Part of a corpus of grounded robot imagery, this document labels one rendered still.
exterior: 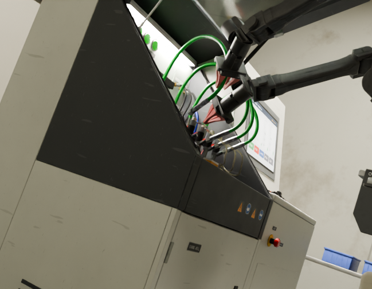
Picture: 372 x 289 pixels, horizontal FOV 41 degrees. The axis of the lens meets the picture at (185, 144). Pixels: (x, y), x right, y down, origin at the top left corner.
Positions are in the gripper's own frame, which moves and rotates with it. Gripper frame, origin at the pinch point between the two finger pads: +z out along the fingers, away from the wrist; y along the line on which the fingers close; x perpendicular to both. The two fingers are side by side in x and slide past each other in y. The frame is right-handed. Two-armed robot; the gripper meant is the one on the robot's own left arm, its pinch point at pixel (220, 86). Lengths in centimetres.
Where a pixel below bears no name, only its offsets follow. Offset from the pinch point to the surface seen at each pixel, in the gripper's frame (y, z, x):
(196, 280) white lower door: 3, 37, 52
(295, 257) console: -72, 84, 9
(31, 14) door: 63, 137, -231
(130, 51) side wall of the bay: 31.2, -1.8, -6.6
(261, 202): -27.4, 35.4, 18.8
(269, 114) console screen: -58, 51, -53
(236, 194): -9.6, 22.2, 27.3
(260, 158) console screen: -52, 60, -30
